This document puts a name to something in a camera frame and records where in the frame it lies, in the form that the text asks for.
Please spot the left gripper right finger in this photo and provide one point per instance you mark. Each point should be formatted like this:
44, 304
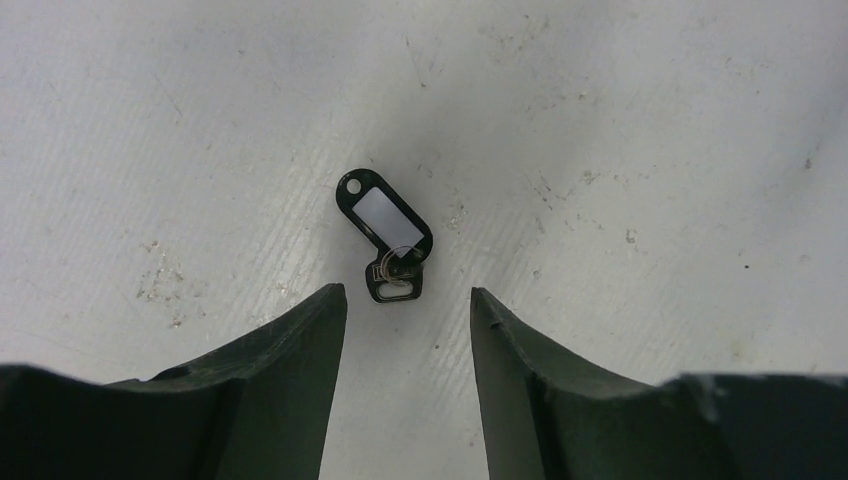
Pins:
548, 413

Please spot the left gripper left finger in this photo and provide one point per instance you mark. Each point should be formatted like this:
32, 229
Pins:
255, 408

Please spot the black key tag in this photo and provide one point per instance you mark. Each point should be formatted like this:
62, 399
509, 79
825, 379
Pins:
402, 238

